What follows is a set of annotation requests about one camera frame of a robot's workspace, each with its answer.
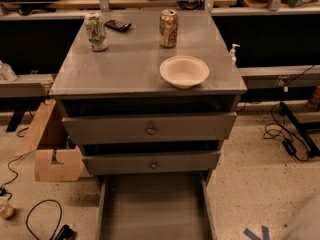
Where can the green white soda can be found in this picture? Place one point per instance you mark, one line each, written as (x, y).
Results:
(96, 32)

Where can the clear plastic cup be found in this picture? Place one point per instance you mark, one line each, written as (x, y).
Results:
(6, 210)

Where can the orange bottle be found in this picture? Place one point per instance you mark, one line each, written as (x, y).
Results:
(314, 100)

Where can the orange soda can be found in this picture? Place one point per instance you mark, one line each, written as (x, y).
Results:
(168, 27)

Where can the wooden board stand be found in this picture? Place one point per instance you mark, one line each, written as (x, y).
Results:
(46, 138)

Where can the white paper bowl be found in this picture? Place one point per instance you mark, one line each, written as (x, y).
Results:
(184, 72)

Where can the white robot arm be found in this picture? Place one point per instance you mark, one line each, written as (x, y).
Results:
(306, 224)

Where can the black calculator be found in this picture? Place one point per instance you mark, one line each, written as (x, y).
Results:
(117, 25)

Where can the grey top drawer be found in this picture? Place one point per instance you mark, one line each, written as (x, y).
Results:
(149, 128)

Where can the grey middle drawer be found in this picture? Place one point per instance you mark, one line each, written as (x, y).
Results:
(151, 162)

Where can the grey open bottom drawer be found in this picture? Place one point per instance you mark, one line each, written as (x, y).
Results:
(159, 206)

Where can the grey drawer cabinet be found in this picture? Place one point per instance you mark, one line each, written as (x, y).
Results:
(125, 79)

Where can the white pump bottle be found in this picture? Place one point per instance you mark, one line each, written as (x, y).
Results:
(233, 53)

